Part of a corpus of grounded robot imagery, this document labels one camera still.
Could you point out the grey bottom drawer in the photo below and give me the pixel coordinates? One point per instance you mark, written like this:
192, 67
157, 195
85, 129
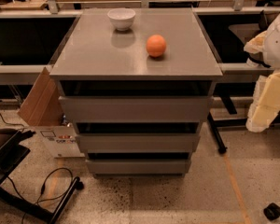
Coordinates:
169, 167

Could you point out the grey drawer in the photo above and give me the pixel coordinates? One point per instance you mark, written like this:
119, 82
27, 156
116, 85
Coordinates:
110, 109
169, 167
137, 143

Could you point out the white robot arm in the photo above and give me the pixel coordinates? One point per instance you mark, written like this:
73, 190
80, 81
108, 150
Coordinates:
266, 96

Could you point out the grey top drawer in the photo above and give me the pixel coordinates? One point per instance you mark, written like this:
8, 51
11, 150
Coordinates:
110, 109

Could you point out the grey drawer cabinet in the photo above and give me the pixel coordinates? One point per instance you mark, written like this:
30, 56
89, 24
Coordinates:
98, 61

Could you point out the grey middle drawer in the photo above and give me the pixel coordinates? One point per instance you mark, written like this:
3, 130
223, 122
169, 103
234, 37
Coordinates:
137, 143

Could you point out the open cardboard box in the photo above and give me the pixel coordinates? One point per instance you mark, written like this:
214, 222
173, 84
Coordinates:
41, 110

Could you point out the orange ball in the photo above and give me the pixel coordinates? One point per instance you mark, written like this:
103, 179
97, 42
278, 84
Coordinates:
156, 46

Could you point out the white ceramic bowl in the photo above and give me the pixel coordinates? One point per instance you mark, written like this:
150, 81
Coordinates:
121, 18

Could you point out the black chair base right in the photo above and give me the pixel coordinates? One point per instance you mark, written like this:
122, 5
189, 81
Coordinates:
272, 211

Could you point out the black table leg frame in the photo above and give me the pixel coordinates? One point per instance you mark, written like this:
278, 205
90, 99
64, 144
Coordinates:
216, 124

